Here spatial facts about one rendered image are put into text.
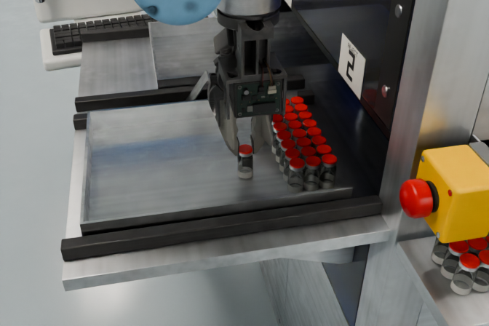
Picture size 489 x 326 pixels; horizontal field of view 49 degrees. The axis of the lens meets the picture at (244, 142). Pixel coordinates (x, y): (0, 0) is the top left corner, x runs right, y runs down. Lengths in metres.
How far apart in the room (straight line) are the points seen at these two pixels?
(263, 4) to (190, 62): 0.50
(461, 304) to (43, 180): 1.88
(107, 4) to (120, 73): 0.50
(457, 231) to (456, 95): 0.14
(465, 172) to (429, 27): 0.15
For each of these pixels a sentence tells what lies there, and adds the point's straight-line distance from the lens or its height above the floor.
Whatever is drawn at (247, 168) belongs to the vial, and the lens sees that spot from 0.75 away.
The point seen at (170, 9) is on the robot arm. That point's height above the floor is 1.21.
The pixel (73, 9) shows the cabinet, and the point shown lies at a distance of 1.53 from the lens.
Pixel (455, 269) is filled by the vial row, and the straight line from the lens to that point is 0.65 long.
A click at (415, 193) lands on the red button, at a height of 1.01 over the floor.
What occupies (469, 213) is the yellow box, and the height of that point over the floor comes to 1.00.
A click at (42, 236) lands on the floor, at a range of 2.06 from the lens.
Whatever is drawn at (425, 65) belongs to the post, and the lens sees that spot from 0.59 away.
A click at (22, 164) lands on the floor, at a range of 2.43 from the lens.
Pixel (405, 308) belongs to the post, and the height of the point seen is 0.74.
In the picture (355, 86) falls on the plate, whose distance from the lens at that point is 0.76.
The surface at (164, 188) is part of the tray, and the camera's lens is 0.76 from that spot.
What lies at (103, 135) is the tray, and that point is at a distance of 0.88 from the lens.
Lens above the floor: 1.36
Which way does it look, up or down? 35 degrees down
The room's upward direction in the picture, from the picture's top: straight up
